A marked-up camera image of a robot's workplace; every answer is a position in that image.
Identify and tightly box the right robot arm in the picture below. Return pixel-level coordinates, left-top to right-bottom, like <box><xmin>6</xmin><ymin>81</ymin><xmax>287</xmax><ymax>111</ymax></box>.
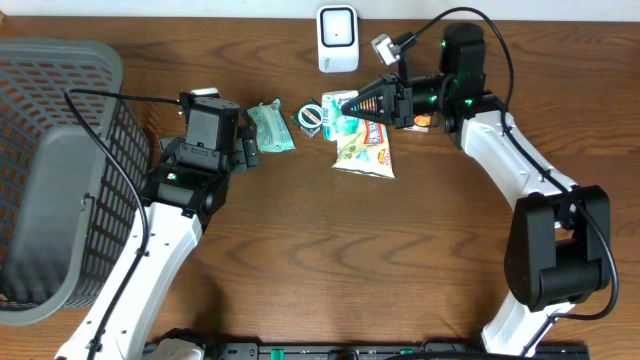
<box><xmin>342</xmin><ymin>22</ymin><xmax>620</xmax><ymax>359</ymax></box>

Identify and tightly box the left black cable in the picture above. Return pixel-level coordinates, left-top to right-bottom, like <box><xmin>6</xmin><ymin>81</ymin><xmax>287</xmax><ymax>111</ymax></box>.
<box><xmin>62</xmin><ymin>87</ymin><xmax>182</xmax><ymax>360</ymax></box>

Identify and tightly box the dark green round-label box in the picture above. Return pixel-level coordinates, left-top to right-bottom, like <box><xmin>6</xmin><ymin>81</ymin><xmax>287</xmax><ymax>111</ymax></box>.
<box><xmin>291</xmin><ymin>99</ymin><xmax>322</xmax><ymax>138</ymax></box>

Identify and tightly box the orange tissue pack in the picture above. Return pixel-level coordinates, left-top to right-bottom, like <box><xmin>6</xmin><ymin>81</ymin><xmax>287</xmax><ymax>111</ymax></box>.
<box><xmin>406</xmin><ymin>115</ymin><xmax>431</xmax><ymax>133</ymax></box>

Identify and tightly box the yellow snack bag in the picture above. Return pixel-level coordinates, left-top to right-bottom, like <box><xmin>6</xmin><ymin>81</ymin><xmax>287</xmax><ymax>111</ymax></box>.
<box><xmin>332</xmin><ymin>117</ymin><xmax>395</xmax><ymax>179</ymax></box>

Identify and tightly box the black cable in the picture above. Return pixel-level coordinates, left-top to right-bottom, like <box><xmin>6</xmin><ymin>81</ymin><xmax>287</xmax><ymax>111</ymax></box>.
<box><xmin>62</xmin><ymin>87</ymin><xmax>182</xmax><ymax>360</ymax></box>
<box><xmin>394</xmin><ymin>6</ymin><xmax>620</xmax><ymax>357</ymax></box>

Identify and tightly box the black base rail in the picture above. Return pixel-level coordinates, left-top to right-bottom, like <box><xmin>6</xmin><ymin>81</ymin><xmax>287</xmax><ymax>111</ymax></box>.
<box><xmin>142</xmin><ymin>341</ymin><xmax>592</xmax><ymax>360</ymax></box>

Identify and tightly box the pale teal wet-wipe pack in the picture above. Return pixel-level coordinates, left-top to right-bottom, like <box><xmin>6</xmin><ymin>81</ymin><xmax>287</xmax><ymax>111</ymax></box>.
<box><xmin>247</xmin><ymin>98</ymin><xmax>296</xmax><ymax>153</ymax></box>

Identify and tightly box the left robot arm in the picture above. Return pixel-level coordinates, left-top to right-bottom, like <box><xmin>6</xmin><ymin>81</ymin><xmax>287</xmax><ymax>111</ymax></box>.
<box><xmin>56</xmin><ymin>88</ymin><xmax>258</xmax><ymax>359</ymax></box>

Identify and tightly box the right black cable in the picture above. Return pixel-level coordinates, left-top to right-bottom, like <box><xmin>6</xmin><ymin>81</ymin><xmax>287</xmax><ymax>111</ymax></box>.
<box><xmin>394</xmin><ymin>6</ymin><xmax>620</xmax><ymax>357</ymax></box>

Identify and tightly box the teal tissue pack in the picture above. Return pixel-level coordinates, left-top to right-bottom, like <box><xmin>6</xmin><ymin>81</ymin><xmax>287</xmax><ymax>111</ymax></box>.
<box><xmin>321</xmin><ymin>90</ymin><xmax>359</xmax><ymax>141</ymax></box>

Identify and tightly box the grey plastic shopping basket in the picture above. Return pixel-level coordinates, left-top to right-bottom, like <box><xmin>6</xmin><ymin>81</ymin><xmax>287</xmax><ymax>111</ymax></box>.
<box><xmin>1</xmin><ymin>38</ymin><xmax>151</xmax><ymax>325</ymax></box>

